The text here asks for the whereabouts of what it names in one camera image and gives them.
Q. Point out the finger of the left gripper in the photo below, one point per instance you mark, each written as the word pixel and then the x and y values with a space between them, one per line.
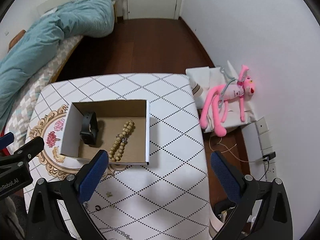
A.
pixel 6 140

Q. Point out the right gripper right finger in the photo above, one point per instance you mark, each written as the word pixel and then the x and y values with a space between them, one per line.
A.
pixel 228 175

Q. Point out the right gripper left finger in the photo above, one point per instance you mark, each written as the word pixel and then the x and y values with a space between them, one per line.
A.
pixel 90 174

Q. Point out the black smart watch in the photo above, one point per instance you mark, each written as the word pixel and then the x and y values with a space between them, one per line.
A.
pixel 89 129

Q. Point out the white cardboard box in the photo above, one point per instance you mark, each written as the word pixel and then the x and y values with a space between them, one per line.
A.
pixel 124 131

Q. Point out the checkered bed mattress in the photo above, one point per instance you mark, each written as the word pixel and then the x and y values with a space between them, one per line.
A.
pixel 22 109

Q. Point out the black charger plug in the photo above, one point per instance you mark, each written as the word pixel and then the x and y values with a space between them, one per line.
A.
pixel 269 156

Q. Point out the white power strip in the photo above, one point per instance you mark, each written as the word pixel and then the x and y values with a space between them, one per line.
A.
pixel 269 170

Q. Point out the patterned white tablecloth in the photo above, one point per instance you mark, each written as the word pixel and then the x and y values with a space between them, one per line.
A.
pixel 166 199

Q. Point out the pink panther plush toy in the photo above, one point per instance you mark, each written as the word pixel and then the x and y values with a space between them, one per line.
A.
pixel 220 96

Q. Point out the brown pillow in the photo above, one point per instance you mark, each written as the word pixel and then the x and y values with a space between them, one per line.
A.
pixel 16 39

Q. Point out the teal quilt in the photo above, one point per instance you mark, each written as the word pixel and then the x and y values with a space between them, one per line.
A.
pixel 94 18

